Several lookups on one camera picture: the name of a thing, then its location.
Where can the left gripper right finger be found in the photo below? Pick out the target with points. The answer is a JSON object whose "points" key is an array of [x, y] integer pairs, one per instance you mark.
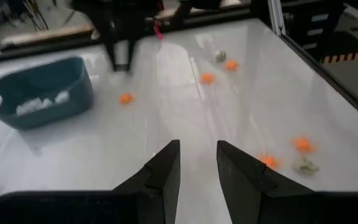
{"points": [[244, 183]]}

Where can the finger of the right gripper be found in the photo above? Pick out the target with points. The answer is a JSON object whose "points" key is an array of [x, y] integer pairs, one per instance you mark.
{"points": [[131, 53], [112, 49]]}

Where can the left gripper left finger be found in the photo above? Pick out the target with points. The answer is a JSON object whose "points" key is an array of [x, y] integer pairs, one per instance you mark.
{"points": [[160, 180]]}

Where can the cream plastic skull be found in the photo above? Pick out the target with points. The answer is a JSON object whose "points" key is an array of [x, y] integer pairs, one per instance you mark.
{"points": [[306, 167], [220, 56]]}

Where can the white plastic skeleton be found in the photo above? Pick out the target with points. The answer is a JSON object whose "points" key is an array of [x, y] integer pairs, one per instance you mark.
{"points": [[62, 97], [43, 103], [25, 108]]}

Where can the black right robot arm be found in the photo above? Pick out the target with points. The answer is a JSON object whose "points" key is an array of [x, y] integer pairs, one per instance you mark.
{"points": [[104, 4]]}

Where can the red tape tag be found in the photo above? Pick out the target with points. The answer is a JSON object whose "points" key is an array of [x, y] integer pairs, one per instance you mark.
{"points": [[158, 31]]}

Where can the teal plastic bin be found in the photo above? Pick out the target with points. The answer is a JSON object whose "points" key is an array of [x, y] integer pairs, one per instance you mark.
{"points": [[73, 104]]}

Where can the black control box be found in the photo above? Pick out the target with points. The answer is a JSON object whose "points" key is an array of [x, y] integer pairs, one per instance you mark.
{"points": [[315, 25]]}

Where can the silver aluminium extrusion post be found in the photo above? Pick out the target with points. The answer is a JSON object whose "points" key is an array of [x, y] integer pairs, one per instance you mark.
{"points": [[277, 15]]}

